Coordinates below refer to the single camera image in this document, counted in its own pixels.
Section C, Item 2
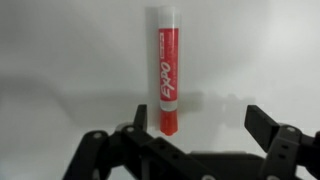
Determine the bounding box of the red Expo marker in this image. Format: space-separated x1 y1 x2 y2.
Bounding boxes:
156 5 181 137

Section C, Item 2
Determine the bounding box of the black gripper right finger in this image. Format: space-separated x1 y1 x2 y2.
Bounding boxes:
244 104 320 180

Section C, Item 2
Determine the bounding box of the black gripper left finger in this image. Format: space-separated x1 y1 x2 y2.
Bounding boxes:
63 104 214 180

